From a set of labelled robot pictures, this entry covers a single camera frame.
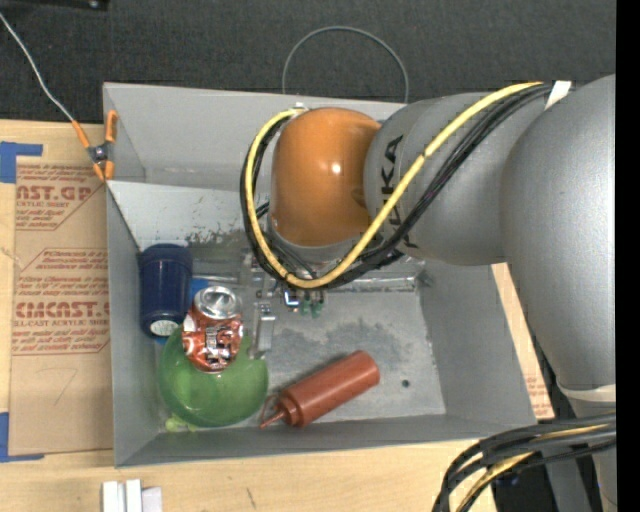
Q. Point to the green plastic bowl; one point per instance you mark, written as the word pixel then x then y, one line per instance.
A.
pixel 215 395

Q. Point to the grey metal bin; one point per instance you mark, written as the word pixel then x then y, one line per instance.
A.
pixel 350 350

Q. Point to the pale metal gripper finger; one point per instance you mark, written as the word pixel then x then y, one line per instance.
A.
pixel 266 332

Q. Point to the crushed orange drink can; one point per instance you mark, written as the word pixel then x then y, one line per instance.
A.
pixel 212 340

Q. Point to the red-brown squeeze bottle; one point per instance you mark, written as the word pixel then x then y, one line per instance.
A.
pixel 330 387

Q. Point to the dark blue cup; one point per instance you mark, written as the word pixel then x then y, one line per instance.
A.
pixel 165 285

